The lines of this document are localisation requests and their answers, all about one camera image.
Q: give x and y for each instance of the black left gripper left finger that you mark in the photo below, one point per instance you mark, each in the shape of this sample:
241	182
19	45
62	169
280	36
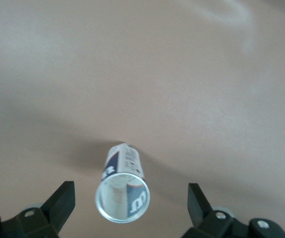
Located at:
58	210

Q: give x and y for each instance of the white blue tennis ball can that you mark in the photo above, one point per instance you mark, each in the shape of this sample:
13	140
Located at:
125	163

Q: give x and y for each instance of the brown table mat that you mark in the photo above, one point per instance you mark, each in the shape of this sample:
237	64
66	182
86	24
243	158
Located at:
107	86

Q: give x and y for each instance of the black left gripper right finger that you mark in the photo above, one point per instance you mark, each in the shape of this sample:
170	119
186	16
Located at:
200	213

